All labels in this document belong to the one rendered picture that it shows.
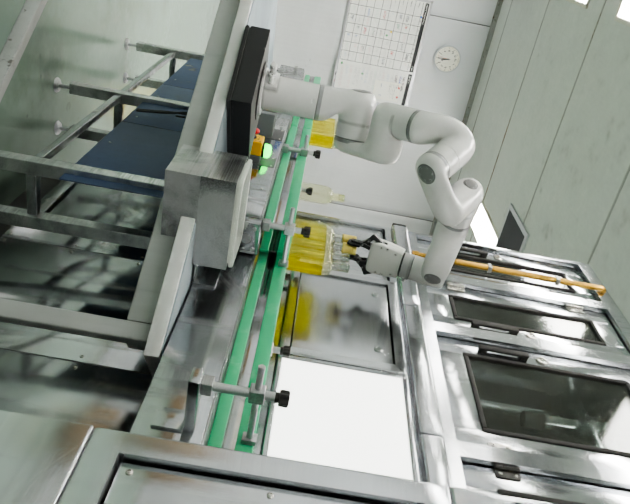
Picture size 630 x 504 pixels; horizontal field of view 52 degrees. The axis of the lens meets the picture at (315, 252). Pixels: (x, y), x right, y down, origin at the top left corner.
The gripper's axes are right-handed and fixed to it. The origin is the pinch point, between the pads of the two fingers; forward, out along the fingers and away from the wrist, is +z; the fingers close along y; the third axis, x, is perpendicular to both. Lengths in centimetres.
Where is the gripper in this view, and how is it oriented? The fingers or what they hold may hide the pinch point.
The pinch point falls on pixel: (353, 249)
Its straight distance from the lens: 194.5
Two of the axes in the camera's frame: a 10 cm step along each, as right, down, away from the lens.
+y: 1.8, -8.8, -4.5
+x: -3.0, 3.9, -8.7
